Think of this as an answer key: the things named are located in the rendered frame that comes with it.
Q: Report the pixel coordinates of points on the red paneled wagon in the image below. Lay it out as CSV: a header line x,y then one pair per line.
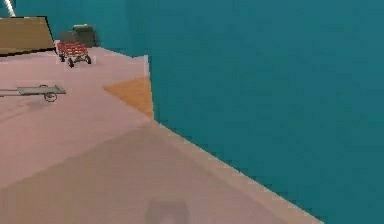
x,y
72,50

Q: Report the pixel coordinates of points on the dark green bin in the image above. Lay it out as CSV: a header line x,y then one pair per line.
x,y
86,34

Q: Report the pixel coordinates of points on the dark grey box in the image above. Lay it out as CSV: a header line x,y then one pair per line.
x,y
68,36

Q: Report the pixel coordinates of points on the grey flat cart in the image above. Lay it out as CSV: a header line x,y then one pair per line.
x,y
39,90

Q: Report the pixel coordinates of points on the brown board with black edge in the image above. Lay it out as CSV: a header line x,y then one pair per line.
x,y
23,35

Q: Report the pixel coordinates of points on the white pole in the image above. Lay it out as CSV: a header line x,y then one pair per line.
x,y
10,7

